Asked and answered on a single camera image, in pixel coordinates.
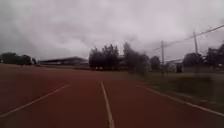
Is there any low long building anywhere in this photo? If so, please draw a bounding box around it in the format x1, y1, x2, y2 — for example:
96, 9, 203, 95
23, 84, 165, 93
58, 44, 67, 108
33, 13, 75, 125
37, 56, 90, 68

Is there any white painted lane line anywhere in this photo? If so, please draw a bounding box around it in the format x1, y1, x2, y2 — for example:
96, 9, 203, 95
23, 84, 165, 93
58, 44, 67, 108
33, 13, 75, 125
100, 80, 116, 128
135, 84, 224, 118
0, 82, 73, 119

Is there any small white building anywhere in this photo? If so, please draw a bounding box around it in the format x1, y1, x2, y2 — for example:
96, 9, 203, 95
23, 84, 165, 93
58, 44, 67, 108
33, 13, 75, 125
167, 61, 185, 74

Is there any red running track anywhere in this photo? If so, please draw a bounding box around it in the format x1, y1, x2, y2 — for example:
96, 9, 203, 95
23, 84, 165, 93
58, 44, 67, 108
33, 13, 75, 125
0, 63, 224, 128

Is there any grass strip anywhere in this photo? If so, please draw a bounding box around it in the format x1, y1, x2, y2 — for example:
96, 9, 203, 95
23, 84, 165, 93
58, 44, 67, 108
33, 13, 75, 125
113, 71, 224, 114

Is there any utility pole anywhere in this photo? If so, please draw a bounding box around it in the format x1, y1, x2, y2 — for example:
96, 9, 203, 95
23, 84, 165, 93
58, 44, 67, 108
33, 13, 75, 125
192, 30, 200, 55
160, 40, 165, 75

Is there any clump of dark trees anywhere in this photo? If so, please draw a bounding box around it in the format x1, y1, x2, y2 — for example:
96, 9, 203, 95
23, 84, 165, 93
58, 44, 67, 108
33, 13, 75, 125
182, 42, 224, 70
87, 41, 162, 73
0, 51, 38, 66

